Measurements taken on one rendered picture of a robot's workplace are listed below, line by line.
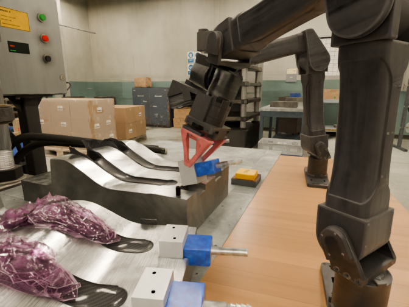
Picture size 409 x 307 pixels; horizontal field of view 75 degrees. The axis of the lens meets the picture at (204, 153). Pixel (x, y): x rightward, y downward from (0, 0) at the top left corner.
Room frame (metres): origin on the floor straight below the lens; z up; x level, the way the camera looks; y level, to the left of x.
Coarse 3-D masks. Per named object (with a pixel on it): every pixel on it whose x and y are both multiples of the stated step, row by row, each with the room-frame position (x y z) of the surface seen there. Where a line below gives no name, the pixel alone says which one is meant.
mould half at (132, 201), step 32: (64, 160) 0.60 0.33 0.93; (128, 160) 0.71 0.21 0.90; (160, 160) 0.78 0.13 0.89; (32, 192) 0.66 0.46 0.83; (64, 192) 0.61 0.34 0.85; (96, 192) 0.57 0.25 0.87; (128, 192) 0.53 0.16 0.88; (160, 192) 0.51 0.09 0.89; (192, 192) 0.51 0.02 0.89; (224, 192) 0.68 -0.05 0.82; (160, 224) 0.50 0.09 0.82; (192, 224) 0.50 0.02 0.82
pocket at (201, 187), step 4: (196, 184) 0.57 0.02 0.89; (200, 184) 0.57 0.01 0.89; (204, 184) 0.56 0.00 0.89; (184, 188) 0.57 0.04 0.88; (188, 188) 0.58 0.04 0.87; (192, 188) 0.58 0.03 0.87; (196, 188) 0.57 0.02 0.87; (200, 188) 0.57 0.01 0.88; (204, 188) 0.56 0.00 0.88; (200, 192) 0.55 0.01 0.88
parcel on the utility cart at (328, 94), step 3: (324, 90) 5.89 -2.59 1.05; (327, 90) 5.87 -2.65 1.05; (330, 90) 5.85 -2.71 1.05; (333, 90) 5.84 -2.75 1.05; (336, 90) 5.82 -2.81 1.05; (339, 90) 5.81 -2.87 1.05; (324, 93) 5.88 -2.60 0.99; (327, 93) 5.86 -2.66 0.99; (330, 93) 5.85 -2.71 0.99; (333, 93) 5.83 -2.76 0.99; (336, 93) 5.82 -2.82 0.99; (339, 93) 5.81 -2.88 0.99; (324, 96) 5.88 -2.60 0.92; (327, 96) 5.86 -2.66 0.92; (330, 96) 5.85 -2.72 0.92; (333, 96) 5.83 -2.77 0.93; (336, 96) 5.82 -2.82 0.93
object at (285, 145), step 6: (264, 138) 4.01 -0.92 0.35; (270, 138) 3.98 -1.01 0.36; (258, 144) 3.69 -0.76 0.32; (264, 144) 3.64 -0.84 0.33; (270, 144) 3.61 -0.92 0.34; (276, 144) 3.58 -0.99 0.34; (282, 144) 3.55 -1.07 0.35; (288, 144) 3.51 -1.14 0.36; (294, 144) 3.85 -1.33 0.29; (300, 144) 3.82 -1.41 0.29; (276, 150) 3.58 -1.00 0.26; (282, 150) 3.55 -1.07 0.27; (288, 150) 3.52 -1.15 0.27; (294, 150) 3.50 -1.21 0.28; (300, 150) 3.47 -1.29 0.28
